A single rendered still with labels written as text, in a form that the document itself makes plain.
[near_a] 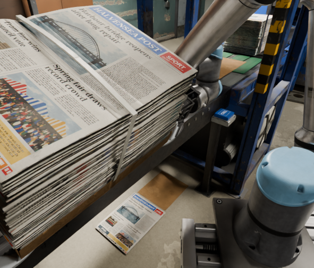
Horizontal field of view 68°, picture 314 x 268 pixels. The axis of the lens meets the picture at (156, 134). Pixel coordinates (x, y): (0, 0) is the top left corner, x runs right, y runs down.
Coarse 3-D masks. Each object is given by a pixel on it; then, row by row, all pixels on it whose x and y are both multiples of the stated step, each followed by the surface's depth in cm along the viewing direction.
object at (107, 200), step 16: (224, 96) 132; (208, 112) 122; (192, 128) 113; (176, 144) 106; (160, 160) 99; (128, 176) 84; (112, 192) 80; (96, 208) 76; (80, 224) 73; (0, 240) 58; (48, 240) 65; (64, 240) 70; (32, 256) 62
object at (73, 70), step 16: (32, 16) 42; (32, 32) 39; (48, 32) 40; (48, 48) 38; (64, 64) 36; (80, 80) 35; (96, 80) 36; (112, 80) 37; (96, 96) 34; (112, 96) 35; (128, 96) 36; (112, 112) 32; (128, 112) 34; (128, 128) 37; (112, 144) 36; (128, 144) 41; (112, 160) 40; (128, 160) 46; (112, 176) 45
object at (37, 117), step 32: (0, 32) 37; (0, 64) 32; (32, 64) 34; (0, 96) 28; (32, 96) 29; (64, 96) 31; (0, 128) 25; (32, 128) 26; (64, 128) 28; (96, 128) 29; (0, 160) 23; (32, 160) 24; (64, 160) 28; (96, 160) 35; (0, 192) 24; (32, 192) 27; (64, 192) 34; (0, 224) 31; (32, 224) 31
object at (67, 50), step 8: (16, 16) 41; (32, 24) 39; (40, 32) 38; (56, 40) 37; (64, 48) 36; (72, 56) 36; (80, 64) 35; (88, 72) 35; (96, 72) 35; (104, 80) 35; (112, 88) 34; (120, 96) 34; (128, 104) 34; (136, 112) 33
